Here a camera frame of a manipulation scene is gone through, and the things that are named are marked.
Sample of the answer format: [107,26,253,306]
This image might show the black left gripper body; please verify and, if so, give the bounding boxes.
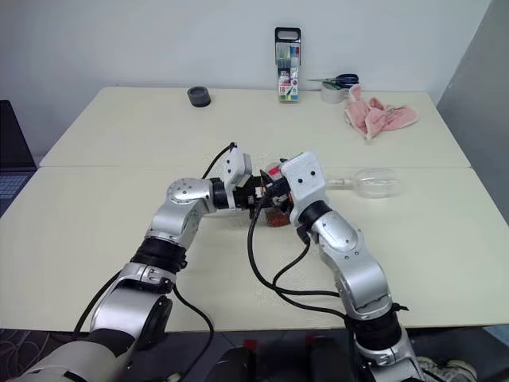
[231,173,266,212]

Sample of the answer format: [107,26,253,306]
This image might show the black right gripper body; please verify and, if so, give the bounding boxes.
[262,174,294,212]

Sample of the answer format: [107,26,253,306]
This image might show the clear plastic bottle red label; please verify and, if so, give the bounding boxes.
[260,157,297,228]

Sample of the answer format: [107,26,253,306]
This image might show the clear wine glass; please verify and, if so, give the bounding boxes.
[324,166,401,200]

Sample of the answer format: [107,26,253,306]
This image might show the black bottle cap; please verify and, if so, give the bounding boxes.
[186,85,212,108]

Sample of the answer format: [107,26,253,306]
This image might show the marker pen set box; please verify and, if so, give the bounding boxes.
[274,26,302,105]

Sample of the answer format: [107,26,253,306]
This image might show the clear tape roll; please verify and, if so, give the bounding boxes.
[320,80,352,105]

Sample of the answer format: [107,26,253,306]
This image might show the pink cloth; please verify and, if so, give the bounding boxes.
[344,86,421,142]

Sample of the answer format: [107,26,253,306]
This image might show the dark rounded shape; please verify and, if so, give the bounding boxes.
[206,345,260,382]

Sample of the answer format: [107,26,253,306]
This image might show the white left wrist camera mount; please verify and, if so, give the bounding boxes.
[221,146,254,188]

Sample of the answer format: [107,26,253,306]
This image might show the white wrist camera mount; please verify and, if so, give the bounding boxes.
[280,150,333,222]
[221,146,254,188]

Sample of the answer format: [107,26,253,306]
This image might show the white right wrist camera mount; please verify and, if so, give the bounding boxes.
[280,150,333,222]

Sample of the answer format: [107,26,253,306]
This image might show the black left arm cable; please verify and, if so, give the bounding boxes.
[73,141,239,379]

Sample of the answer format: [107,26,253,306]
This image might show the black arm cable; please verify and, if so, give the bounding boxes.
[73,141,239,379]
[247,190,352,324]

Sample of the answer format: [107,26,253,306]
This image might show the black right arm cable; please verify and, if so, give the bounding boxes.
[247,190,352,324]

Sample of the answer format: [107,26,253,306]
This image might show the blue handled scissors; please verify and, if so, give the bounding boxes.
[305,73,360,89]

